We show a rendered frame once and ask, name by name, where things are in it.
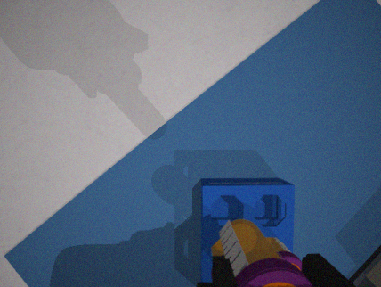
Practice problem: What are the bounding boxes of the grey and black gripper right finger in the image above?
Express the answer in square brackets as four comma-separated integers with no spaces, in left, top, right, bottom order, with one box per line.
[302,253,356,287]

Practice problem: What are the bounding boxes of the blue flat mat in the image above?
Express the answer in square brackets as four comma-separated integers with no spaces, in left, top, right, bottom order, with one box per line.
[4,0,381,287]

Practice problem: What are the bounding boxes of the blue tube rack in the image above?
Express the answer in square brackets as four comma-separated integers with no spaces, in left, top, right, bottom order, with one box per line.
[200,178,295,283]

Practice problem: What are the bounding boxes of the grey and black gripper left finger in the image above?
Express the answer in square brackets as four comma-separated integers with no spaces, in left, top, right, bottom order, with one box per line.
[197,256,238,287]

